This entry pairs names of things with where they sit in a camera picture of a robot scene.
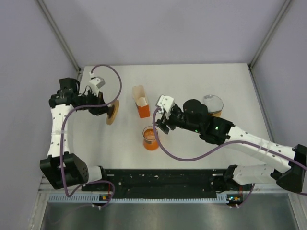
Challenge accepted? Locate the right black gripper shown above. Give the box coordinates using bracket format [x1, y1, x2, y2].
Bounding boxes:
[153, 106, 201, 134]

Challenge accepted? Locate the orange liquid glass flask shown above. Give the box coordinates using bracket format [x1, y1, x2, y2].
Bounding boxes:
[142, 126, 159, 150]

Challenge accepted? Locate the orange filter box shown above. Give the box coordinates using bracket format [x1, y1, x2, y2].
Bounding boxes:
[132, 85, 150, 118]

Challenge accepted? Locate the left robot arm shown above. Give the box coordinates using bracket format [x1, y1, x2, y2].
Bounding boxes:
[40, 77, 112, 190]

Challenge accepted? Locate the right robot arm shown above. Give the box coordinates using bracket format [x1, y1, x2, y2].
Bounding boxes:
[153, 95, 307, 195]

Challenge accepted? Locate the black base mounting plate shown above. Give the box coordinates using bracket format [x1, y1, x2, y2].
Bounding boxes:
[81, 169, 254, 199]

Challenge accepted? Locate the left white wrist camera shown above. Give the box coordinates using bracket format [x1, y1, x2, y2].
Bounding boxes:
[88, 72, 106, 97]

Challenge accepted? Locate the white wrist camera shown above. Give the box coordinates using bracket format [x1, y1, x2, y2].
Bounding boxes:
[88, 72, 106, 97]
[156, 95, 175, 119]

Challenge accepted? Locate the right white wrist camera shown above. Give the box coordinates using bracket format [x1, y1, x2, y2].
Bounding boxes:
[156, 95, 175, 119]

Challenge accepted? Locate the right aluminium frame post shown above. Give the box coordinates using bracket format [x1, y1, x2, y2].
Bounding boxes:
[248, 0, 294, 71]

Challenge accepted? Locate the aluminium frame post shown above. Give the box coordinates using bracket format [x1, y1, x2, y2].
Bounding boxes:
[248, 0, 294, 71]
[35, 0, 81, 74]

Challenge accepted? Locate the left aluminium frame post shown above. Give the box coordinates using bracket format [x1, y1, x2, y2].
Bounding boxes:
[35, 0, 81, 74]

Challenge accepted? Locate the grey slotted cable duct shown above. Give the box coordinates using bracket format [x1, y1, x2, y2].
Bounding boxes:
[48, 193, 239, 204]

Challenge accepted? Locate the aluminium front rail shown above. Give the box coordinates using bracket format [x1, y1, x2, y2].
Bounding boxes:
[38, 176, 291, 193]

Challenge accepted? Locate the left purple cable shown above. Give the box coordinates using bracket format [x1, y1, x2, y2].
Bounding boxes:
[58, 64, 122, 198]

